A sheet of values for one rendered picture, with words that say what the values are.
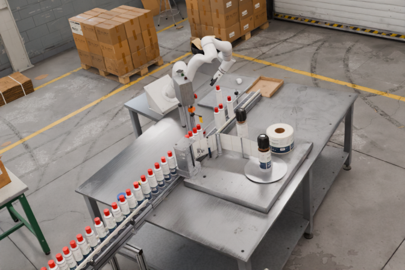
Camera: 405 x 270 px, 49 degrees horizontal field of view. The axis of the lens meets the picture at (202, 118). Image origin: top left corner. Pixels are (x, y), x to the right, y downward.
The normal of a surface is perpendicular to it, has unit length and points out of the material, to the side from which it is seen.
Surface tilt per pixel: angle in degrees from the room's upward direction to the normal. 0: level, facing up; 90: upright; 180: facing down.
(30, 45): 90
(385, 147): 0
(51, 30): 90
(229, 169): 0
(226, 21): 90
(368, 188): 0
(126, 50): 91
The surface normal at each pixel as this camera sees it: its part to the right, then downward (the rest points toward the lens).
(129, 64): 0.74, 0.26
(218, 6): -0.66, 0.47
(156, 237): -0.13, -0.84
